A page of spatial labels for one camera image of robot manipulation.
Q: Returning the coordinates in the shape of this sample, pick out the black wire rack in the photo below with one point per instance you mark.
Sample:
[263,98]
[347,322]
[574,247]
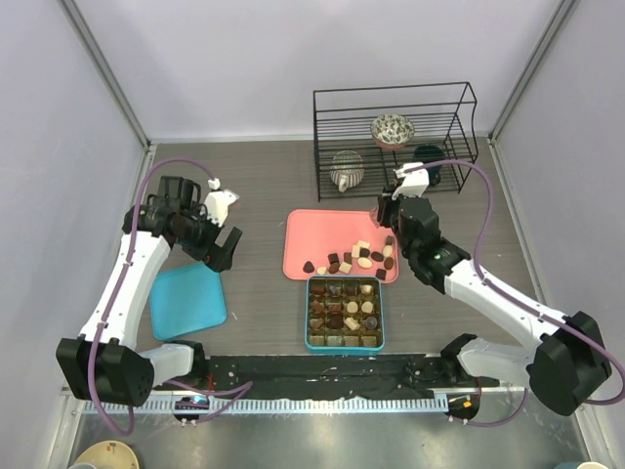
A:
[362,135]

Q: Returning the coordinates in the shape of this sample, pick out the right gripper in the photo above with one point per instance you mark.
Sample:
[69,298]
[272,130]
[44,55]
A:
[387,203]

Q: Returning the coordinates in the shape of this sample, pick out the dark green mug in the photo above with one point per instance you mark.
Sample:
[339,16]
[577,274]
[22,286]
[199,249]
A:
[428,154]

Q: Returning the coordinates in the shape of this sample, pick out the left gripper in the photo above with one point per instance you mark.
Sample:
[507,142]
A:
[214,255]

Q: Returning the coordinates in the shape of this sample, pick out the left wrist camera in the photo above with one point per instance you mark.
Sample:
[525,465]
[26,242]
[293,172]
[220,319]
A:
[218,201]

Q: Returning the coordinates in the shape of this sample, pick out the patterned ceramic bowl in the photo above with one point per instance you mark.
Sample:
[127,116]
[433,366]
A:
[392,131]

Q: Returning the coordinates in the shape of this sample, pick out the pink tray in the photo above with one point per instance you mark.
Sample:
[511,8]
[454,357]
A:
[313,234]

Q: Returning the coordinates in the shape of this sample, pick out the striped ceramic cup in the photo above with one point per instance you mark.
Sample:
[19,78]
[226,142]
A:
[347,170]

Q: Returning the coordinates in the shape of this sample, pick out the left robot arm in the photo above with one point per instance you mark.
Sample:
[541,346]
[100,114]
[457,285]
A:
[102,364]

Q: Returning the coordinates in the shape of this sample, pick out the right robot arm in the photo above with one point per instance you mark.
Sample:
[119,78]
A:
[559,358]

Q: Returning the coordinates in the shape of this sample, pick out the white cable duct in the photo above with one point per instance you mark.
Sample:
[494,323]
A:
[188,405]

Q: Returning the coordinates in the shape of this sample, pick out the stainless steel tongs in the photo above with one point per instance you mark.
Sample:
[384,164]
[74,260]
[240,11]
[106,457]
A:
[374,216]

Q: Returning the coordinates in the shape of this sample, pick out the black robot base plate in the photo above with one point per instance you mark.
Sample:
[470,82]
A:
[329,378]

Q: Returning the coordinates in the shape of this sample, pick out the blue chocolate tin box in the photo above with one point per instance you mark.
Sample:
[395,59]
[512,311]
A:
[344,315]

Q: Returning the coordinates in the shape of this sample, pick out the blue tin lid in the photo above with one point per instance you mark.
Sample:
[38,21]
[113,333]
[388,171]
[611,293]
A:
[186,300]

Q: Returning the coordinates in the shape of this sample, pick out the gold plastic chocolate insert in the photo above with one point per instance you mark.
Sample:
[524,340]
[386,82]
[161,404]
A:
[344,313]

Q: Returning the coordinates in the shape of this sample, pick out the beige plate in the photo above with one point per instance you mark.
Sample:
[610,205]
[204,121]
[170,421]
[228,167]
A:
[107,454]

